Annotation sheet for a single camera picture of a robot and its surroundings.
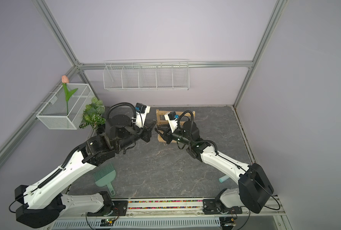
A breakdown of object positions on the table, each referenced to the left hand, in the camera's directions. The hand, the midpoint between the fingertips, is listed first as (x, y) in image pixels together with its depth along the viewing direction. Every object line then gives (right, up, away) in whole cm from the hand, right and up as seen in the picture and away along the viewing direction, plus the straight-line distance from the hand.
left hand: (156, 122), depth 61 cm
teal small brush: (+36, -33, +20) cm, 52 cm away
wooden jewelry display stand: (+11, -1, +3) cm, 11 cm away
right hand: (-1, -2, +10) cm, 10 cm away
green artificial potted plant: (-38, +4, +18) cm, 42 cm away
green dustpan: (-34, -33, +22) cm, 52 cm away
